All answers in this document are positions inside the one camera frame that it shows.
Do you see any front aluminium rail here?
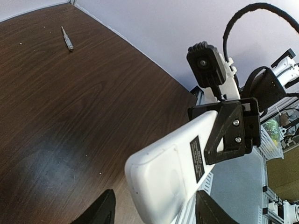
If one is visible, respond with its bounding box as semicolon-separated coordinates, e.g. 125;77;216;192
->
177;86;299;224

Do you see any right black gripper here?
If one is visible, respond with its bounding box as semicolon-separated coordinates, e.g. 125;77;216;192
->
188;98;261;165

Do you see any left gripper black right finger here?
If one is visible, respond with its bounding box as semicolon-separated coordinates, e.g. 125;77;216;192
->
195;190;237;224

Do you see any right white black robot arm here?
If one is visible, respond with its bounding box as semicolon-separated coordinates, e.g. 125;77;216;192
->
187;42;299;165

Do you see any small silver screwdriver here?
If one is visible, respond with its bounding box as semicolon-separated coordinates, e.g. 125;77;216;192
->
61;26;74;52

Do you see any white perforated basket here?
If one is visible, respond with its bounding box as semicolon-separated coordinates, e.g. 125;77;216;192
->
259;119;284;160

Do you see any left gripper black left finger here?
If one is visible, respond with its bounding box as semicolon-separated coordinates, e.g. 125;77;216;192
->
71;189;116;224

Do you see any white remote control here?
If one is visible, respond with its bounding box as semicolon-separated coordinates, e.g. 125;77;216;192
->
124;111;218;224

